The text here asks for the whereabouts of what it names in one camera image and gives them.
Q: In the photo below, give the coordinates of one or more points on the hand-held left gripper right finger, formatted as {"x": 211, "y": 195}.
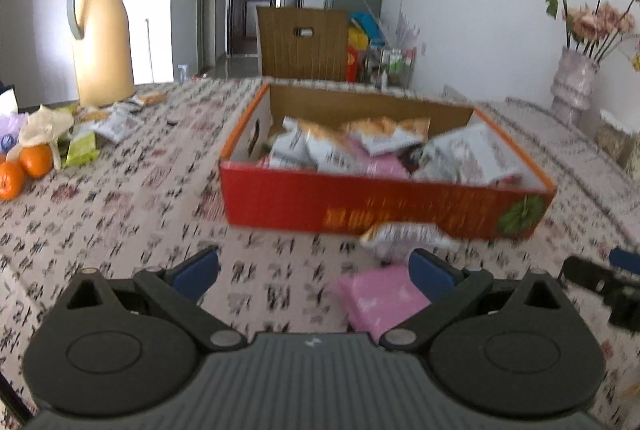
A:
{"x": 430, "y": 272}

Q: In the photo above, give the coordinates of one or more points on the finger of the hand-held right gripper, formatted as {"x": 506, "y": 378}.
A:
{"x": 625, "y": 259}
{"x": 587, "y": 272}

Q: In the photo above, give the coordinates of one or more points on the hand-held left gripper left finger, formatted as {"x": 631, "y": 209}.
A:
{"x": 195, "y": 270}

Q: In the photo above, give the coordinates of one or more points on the small pink snack packet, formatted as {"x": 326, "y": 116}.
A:
{"x": 375, "y": 297}

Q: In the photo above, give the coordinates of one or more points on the red cardboard box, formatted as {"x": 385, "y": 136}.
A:
{"x": 300, "y": 205}

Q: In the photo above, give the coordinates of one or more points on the assorted snack packets heap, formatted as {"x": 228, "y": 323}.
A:
{"x": 330, "y": 150}

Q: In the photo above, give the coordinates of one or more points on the white orange crisp packet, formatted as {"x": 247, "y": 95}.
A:
{"x": 400, "y": 237}

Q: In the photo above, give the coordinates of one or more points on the grey patterned cloth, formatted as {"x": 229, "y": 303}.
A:
{"x": 590, "y": 170}

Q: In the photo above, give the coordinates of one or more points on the large pink snack packet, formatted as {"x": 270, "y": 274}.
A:
{"x": 380, "y": 165}

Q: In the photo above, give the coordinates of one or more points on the clear plastic container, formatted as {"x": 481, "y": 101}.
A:
{"x": 617, "y": 140}

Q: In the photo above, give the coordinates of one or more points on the white barcode snack packet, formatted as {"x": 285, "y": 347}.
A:
{"x": 117, "y": 125}

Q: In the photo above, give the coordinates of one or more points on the light green snack packet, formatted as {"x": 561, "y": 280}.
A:
{"x": 80, "y": 151}

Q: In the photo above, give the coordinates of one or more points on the cracker packet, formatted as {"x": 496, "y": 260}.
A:
{"x": 150, "y": 99}

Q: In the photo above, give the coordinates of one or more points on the pink ribbed vase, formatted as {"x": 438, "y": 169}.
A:
{"x": 575, "y": 85}

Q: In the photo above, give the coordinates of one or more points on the small orange snack packet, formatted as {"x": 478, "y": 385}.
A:
{"x": 92, "y": 114}

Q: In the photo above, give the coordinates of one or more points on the orange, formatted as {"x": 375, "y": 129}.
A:
{"x": 10, "y": 180}
{"x": 37, "y": 159}

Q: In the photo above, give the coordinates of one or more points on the small clear glass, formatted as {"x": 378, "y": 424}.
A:
{"x": 183, "y": 74}

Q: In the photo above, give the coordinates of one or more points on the cream crumpled bag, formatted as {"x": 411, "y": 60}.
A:
{"x": 42, "y": 127}

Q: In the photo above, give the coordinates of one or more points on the yellow red box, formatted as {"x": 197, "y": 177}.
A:
{"x": 356, "y": 57}

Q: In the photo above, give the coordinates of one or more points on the purple white plastic bag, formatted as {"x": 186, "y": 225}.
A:
{"x": 10, "y": 135}

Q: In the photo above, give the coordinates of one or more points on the wooden chair back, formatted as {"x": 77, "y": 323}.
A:
{"x": 280, "y": 55}

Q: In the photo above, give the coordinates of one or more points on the yellow thermos jug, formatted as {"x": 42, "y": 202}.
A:
{"x": 102, "y": 55}

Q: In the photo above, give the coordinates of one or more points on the pale dried grass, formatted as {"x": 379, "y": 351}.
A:
{"x": 407, "y": 27}

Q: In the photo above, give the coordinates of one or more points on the blue plastic item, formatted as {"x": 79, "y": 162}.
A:
{"x": 365, "y": 27}

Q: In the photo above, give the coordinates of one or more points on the dark cloth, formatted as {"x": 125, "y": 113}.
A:
{"x": 6, "y": 87}

